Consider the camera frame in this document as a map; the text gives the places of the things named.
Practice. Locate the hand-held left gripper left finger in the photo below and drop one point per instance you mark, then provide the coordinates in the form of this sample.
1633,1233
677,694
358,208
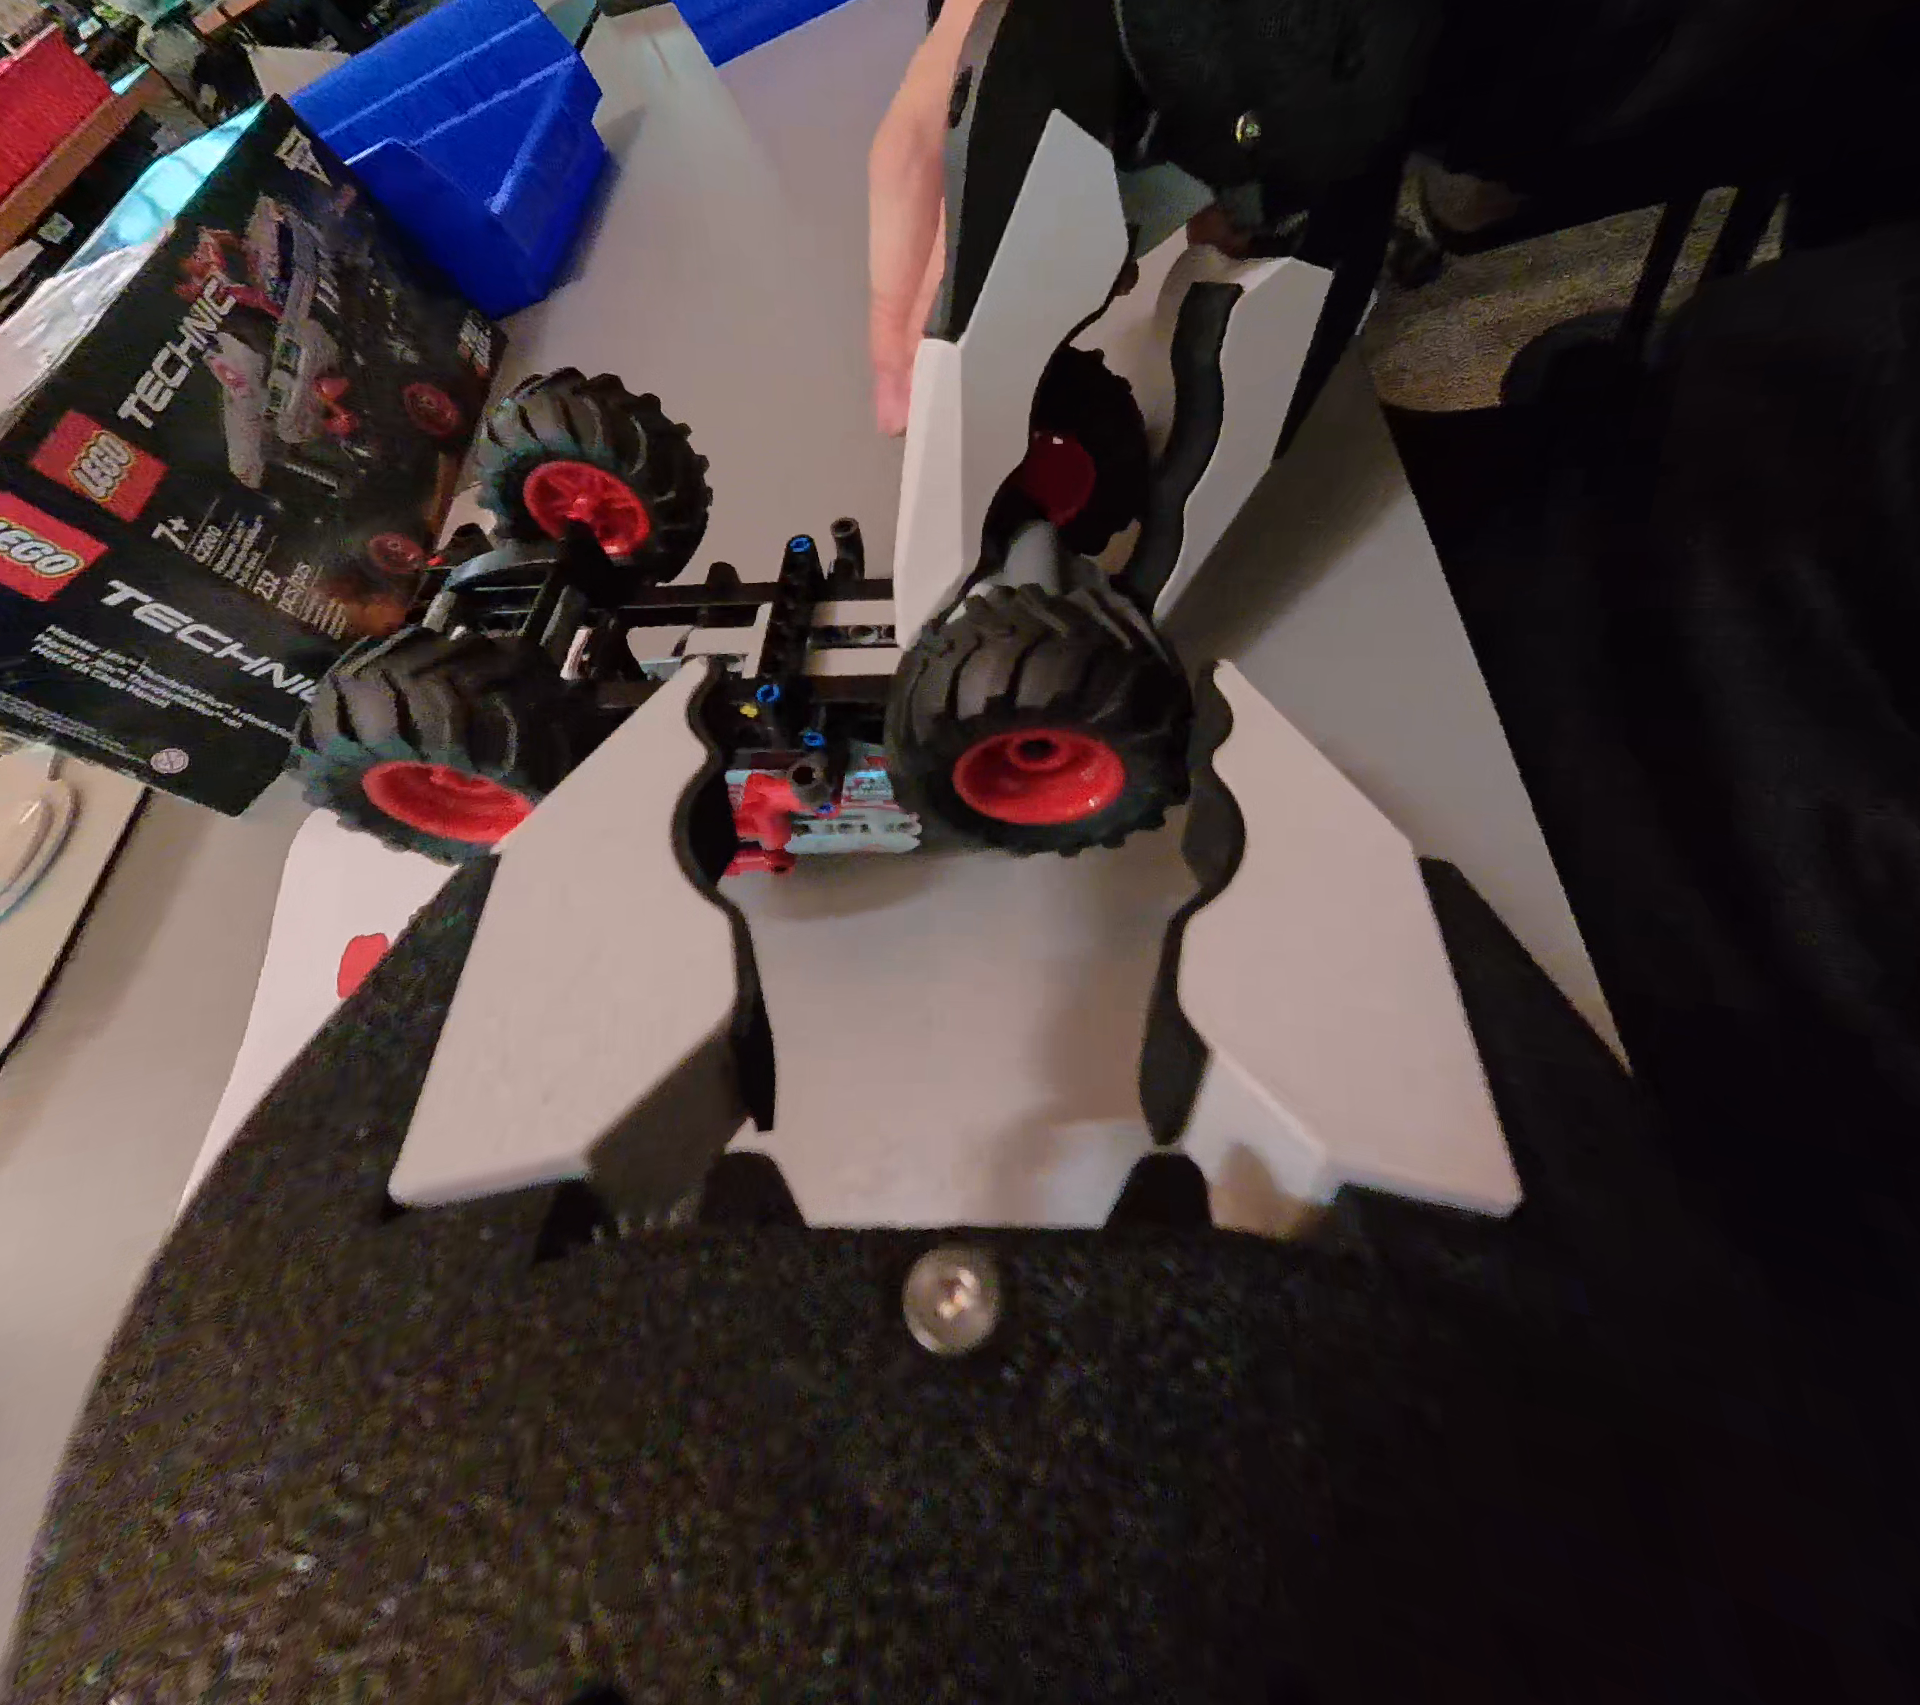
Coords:
584,986

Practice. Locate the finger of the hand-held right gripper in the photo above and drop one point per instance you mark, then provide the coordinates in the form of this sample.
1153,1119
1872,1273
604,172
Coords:
1261,355
974,386

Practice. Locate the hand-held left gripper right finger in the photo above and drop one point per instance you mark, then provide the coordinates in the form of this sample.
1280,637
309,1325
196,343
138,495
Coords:
1321,1001

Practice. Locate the white instruction booklet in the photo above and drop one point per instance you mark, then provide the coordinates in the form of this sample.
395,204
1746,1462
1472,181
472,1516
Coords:
300,1061

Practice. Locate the black red toy monster truck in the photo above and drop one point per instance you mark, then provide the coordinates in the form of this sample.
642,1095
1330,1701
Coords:
1034,716

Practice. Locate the grey desk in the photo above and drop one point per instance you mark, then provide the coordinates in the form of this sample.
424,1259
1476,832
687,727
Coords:
780,235

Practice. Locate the person's right hand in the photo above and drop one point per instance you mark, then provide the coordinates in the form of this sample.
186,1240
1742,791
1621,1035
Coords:
909,235

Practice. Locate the person's black clothing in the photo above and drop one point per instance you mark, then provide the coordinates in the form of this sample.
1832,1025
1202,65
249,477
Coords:
1724,836

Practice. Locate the black toy set box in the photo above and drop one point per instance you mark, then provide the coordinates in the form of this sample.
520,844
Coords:
225,462

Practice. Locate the clear plastic bag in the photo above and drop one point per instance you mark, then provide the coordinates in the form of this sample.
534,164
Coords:
39,324

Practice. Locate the red plastic bin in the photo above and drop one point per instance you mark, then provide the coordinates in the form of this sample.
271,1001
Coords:
53,109

